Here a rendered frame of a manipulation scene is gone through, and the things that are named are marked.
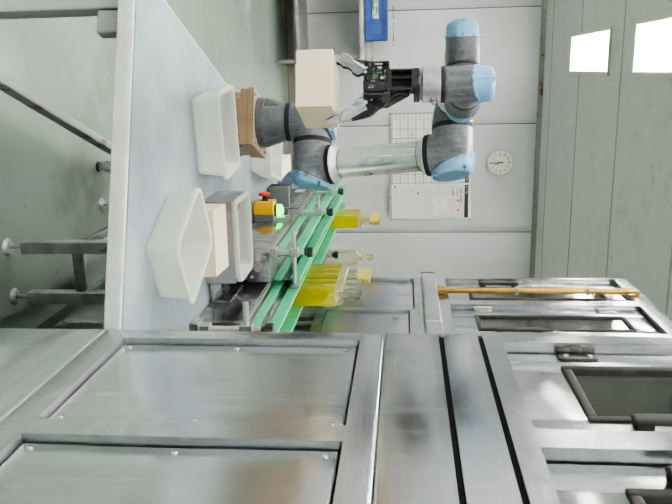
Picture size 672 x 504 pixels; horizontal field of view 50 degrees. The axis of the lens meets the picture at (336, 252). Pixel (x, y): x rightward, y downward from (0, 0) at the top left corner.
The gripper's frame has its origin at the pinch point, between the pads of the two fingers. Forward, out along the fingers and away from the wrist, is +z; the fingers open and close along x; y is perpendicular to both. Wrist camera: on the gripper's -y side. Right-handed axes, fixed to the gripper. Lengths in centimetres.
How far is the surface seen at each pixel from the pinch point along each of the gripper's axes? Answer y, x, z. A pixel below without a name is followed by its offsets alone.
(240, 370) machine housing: 40, 57, 8
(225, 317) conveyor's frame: -28, 49, 28
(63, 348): 36, 55, 38
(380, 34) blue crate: -527, -235, 11
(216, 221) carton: -17.0, 25.9, 28.0
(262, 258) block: -54, 31, 24
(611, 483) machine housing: 65, 67, -40
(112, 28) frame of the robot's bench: 15.4, -8.6, 41.6
